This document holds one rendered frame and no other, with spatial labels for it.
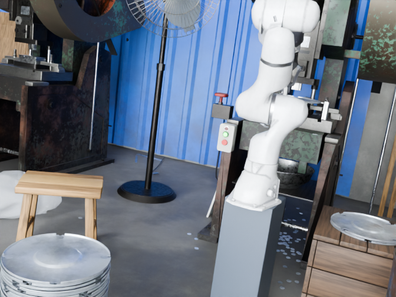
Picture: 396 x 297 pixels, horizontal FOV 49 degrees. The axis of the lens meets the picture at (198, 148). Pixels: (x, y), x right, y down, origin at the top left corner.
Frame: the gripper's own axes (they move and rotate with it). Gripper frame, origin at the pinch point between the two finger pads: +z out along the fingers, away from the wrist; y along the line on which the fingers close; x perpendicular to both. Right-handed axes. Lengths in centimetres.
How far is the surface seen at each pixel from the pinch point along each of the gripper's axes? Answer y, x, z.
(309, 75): 7.2, 20.8, -0.1
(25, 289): -36, -137, -8
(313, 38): 6.3, 28.2, -16.3
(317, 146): 18.9, -7.0, 22.2
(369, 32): 31.2, 4.8, -30.5
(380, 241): 50, -58, 23
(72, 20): -131, 22, -13
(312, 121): 13.6, 5.7, 16.7
